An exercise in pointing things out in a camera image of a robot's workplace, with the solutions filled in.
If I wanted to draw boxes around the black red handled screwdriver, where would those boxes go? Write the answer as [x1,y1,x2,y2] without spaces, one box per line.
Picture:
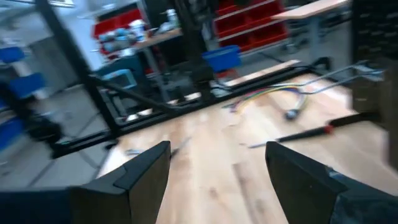
[248,111,381,149]

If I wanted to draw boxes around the wooden workbench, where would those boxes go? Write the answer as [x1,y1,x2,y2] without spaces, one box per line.
[132,27,184,52]

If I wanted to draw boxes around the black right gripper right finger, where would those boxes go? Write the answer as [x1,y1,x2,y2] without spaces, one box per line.
[265,141,348,224]

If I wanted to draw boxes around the black metal table frame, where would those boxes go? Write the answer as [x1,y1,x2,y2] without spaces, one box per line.
[32,0,332,160]

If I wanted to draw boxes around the red storage bins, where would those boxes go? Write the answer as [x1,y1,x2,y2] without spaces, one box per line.
[92,8,144,40]

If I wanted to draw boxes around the black metal pegboard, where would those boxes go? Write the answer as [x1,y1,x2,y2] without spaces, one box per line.
[350,0,398,171]

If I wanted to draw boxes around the curved grey cable hose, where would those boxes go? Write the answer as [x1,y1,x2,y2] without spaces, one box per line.
[221,83,309,122]

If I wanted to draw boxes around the wooden table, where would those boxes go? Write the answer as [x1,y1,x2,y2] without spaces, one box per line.
[272,0,351,20]

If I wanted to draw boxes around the light blue box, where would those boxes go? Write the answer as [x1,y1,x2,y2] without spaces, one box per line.
[101,68,138,91]

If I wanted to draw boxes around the silver wire loop hook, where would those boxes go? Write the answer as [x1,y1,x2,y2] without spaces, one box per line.
[272,60,387,96]

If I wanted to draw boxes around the white bottle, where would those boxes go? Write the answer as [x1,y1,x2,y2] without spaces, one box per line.
[128,18,147,43]

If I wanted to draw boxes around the blue plastic bin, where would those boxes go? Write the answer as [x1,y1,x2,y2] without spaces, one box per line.
[201,45,243,74]

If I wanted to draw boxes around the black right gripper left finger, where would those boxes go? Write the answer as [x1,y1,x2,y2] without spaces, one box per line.
[70,140,172,224]

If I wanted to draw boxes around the red bin shelf rack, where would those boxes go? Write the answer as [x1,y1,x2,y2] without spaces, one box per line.
[213,0,289,53]

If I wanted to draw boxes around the blue office chair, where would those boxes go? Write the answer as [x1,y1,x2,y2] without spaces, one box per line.
[0,45,48,150]

